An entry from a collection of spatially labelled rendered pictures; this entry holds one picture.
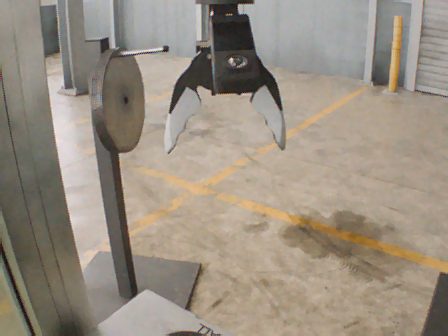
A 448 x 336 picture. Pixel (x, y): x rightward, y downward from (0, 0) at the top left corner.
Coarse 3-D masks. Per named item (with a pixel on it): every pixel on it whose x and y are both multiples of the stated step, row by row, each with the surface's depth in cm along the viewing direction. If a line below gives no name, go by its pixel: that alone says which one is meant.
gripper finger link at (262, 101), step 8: (264, 88) 47; (256, 96) 48; (264, 96) 48; (256, 104) 48; (264, 104) 48; (272, 104) 48; (264, 112) 48; (272, 112) 49; (280, 112) 49; (264, 120) 50; (272, 120) 49; (280, 120) 49; (272, 128) 49; (280, 128) 49; (280, 136) 50; (280, 144) 51
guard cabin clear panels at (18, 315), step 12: (0, 264) 22; (0, 276) 22; (0, 288) 22; (12, 288) 23; (0, 300) 22; (12, 300) 23; (0, 312) 22; (12, 312) 23; (0, 324) 22; (12, 324) 23; (24, 324) 24
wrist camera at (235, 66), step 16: (224, 16) 43; (240, 16) 43; (224, 32) 42; (240, 32) 41; (224, 48) 40; (240, 48) 40; (224, 64) 38; (240, 64) 38; (256, 64) 38; (224, 80) 37; (240, 80) 38; (256, 80) 38
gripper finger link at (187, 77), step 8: (192, 64) 45; (184, 72) 46; (192, 72) 46; (176, 80) 46; (184, 80) 46; (192, 80) 46; (176, 88) 46; (184, 88) 46; (192, 88) 47; (176, 96) 47; (168, 112) 47
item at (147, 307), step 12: (132, 300) 28; (144, 300) 29; (156, 300) 29; (120, 312) 27; (132, 312) 27; (144, 312) 27; (156, 312) 27; (168, 312) 27; (180, 312) 27; (108, 324) 26; (120, 324) 26; (132, 324) 26; (144, 324) 26; (156, 324) 26; (168, 324) 26; (180, 324) 26; (192, 324) 26; (204, 324) 26
